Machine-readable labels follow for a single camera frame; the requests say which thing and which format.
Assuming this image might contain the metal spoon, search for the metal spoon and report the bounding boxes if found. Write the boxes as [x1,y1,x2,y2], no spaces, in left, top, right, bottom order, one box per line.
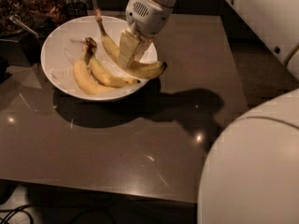
[9,15,39,38]

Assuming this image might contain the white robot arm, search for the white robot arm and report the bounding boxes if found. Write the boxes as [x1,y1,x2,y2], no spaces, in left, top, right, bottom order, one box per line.
[197,0,299,224]

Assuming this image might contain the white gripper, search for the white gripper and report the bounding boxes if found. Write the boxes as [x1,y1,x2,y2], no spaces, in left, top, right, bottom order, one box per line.
[118,0,172,67]

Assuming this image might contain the white paper napkin in bowl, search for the white paper napkin in bowl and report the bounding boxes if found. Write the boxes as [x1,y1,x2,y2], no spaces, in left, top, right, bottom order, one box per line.
[51,37,149,92]

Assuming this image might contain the yellow banana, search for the yellow banana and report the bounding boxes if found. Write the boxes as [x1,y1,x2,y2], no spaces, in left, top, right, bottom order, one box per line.
[73,60,113,95]
[94,7,166,79]
[85,37,139,88]

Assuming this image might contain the black cables on floor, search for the black cables on floor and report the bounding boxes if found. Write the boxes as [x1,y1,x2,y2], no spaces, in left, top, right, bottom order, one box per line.
[0,203,36,224]

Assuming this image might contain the tray of dried snacks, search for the tray of dried snacks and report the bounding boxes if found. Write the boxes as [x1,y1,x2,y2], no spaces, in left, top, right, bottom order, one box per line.
[25,0,67,26]

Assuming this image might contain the black wire basket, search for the black wire basket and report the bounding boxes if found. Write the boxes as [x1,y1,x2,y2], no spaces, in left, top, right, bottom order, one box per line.
[65,2,88,20]

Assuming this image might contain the white bowl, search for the white bowl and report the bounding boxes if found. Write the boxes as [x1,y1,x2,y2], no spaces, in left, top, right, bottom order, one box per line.
[41,16,148,102]

